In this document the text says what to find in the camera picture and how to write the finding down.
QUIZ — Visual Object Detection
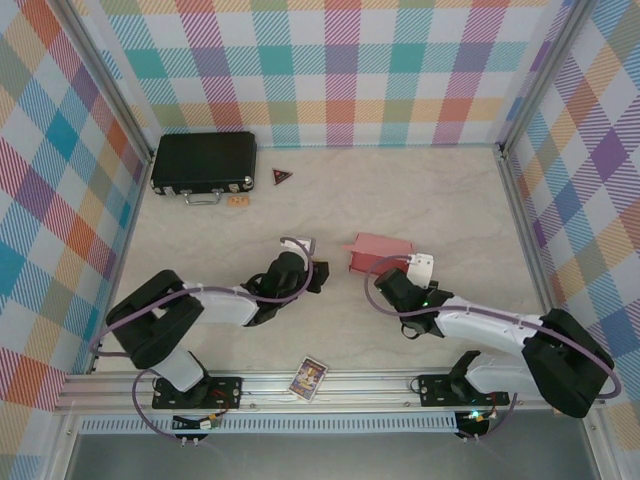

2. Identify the pink paper box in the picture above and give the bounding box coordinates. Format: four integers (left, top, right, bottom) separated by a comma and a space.
342, 232, 419, 276

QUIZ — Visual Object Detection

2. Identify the aluminium frame post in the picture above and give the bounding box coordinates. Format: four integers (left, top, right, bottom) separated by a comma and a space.
58, 0, 154, 164
499, 0, 586, 156

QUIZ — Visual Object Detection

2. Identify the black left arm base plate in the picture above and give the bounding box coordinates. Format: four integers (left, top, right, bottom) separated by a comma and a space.
152, 374, 245, 410

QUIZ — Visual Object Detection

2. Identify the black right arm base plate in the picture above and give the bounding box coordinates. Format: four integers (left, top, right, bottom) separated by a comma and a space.
417, 373, 510, 407

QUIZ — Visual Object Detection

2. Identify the slotted grey cable duct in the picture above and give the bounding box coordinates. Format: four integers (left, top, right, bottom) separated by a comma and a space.
79, 412, 459, 435

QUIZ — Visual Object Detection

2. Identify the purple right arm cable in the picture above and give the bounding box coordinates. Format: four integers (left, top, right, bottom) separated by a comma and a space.
363, 254, 624, 441

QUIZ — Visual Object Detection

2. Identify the colourful playing card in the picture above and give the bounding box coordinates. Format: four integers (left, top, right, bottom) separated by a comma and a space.
288, 356, 329, 403

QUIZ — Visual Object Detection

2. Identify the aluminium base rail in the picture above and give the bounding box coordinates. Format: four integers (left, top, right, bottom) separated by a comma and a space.
54, 367, 606, 414

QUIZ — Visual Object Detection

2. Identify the aluminium side rail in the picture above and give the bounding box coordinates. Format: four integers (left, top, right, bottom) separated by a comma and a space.
499, 144, 571, 369

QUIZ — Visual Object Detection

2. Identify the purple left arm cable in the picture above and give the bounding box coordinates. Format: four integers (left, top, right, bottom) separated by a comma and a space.
89, 237, 316, 441

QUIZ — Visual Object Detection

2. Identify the black carrying case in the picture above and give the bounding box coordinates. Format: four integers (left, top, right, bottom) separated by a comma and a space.
150, 131, 259, 207

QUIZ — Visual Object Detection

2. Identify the small wired connector board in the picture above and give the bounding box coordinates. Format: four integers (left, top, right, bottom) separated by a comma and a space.
459, 407, 499, 426
172, 412, 224, 434

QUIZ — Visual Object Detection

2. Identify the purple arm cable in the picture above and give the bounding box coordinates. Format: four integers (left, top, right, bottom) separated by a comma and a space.
363, 254, 624, 441
89, 237, 316, 441

